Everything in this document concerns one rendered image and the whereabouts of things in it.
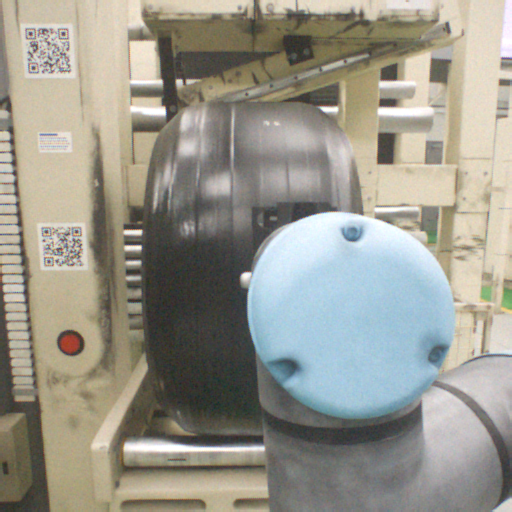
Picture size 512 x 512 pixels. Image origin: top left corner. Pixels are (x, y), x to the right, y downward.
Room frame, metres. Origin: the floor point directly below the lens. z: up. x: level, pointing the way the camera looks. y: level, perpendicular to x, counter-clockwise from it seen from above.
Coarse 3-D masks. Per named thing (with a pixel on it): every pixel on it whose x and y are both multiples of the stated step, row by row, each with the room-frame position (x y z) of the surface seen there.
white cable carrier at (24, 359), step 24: (0, 144) 0.70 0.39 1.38; (0, 168) 0.70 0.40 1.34; (0, 192) 0.70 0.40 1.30; (0, 216) 0.70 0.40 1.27; (0, 240) 0.70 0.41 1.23; (24, 264) 0.73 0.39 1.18; (24, 288) 0.70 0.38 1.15; (24, 312) 0.70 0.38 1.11; (24, 336) 0.70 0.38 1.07; (24, 360) 0.70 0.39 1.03; (24, 384) 0.70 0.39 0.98
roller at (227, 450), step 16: (128, 448) 0.62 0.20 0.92; (144, 448) 0.62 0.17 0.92; (160, 448) 0.62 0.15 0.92; (176, 448) 0.62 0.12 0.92; (192, 448) 0.62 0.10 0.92; (208, 448) 0.62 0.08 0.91; (224, 448) 0.62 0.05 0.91; (240, 448) 0.63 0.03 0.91; (256, 448) 0.63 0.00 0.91; (128, 464) 0.62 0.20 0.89; (144, 464) 0.62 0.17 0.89; (160, 464) 0.62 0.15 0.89; (176, 464) 0.62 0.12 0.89; (192, 464) 0.62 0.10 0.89; (208, 464) 0.62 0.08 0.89; (224, 464) 0.62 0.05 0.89; (240, 464) 0.62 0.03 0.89; (256, 464) 0.62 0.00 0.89
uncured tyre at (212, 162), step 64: (192, 128) 0.61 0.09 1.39; (256, 128) 0.61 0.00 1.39; (320, 128) 0.62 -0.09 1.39; (192, 192) 0.54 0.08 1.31; (256, 192) 0.54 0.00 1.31; (320, 192) 0.54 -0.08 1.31; (192, 256) 0.51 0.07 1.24; (192, 320) 0.50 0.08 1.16; (192, 384) 0.52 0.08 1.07; (256, 384) 0.52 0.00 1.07
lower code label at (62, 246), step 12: (48, 228) 0.69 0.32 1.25; (60, 228) 0.69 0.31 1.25; (72, 228) 0.69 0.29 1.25; (84, 228) 0.69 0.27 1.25; (48, 240) 0.69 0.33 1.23; (60, 240) 0.69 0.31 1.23; (72, 240) 0.69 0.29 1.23; (84, 240) 0.69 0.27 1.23; (48, 252) 0.69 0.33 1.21; (60, 252) 0.69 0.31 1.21; (72, 252) 0.69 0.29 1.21; (84, 252) 0.69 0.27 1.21; (48, 264) 0.69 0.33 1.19; (60, 264) 0.69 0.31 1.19; (72, 264) 0.69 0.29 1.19; (84, 264) 0.69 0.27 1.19
